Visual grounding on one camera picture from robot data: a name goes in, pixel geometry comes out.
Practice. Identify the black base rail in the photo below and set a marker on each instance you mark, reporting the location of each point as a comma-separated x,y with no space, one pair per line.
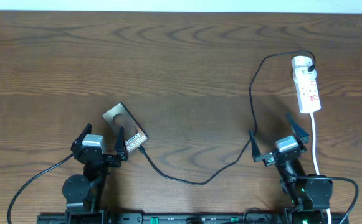
254,217

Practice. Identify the gold Galaxy smartphone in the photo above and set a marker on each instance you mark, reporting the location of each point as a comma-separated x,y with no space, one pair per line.
120,117

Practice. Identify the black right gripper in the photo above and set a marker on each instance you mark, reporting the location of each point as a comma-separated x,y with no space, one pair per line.
269,158

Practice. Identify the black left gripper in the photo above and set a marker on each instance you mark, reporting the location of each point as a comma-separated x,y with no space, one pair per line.
98,157

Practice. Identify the white power strip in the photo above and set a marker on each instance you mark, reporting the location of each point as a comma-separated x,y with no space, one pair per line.
307,90

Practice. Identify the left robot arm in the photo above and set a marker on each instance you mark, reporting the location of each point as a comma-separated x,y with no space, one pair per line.
83,192

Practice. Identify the white USB charger plug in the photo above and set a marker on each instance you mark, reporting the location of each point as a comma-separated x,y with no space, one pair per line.
303,61

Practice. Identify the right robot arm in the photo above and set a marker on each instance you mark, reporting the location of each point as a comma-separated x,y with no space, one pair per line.
310,194

